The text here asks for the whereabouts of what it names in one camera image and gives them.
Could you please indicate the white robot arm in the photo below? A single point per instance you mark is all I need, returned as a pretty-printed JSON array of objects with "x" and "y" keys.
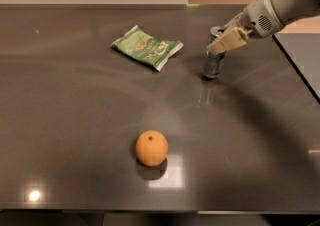
[{"x": 290, "y": 11}]

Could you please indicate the orange fruit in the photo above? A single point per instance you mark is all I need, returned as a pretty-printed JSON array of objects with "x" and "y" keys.
[{"x": 151, "y": 148}]

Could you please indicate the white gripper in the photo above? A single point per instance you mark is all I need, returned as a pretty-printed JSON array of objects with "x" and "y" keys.
[{"x": 258, "y": 18}]

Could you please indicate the silver blue redbull can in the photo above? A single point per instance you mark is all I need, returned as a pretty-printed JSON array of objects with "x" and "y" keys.
[{"x": 212, "y": 63}]

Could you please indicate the green chip bag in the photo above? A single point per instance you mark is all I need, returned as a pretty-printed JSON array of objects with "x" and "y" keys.
[{"x": 146, "y": 49}]

